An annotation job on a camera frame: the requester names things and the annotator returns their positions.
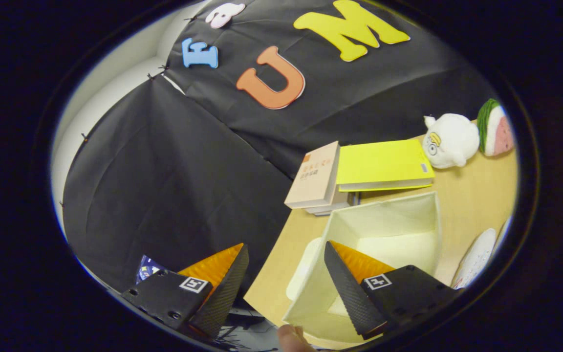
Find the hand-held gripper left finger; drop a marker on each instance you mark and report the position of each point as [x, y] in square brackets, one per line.
[225, 293]

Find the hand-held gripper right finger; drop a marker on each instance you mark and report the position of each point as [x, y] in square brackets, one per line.
[350, 293]

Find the cream fabric storage box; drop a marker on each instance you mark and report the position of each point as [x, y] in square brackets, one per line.
[389, 220]

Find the blue display screen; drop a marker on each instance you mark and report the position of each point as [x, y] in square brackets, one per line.
[148, 268]

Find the white book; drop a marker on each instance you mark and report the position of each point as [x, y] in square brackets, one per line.
[333, 204]

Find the beige book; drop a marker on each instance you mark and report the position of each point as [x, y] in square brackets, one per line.
[313, 176]

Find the black backdrop cloth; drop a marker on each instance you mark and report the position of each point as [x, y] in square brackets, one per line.
[164, 186]

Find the yellow book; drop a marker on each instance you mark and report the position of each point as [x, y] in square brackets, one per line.
[379, 161]

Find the white plush toy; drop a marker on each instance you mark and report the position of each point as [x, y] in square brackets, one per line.
[452, 139]

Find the watermelon slice plush toy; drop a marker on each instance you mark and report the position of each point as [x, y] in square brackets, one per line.
[499, 134]

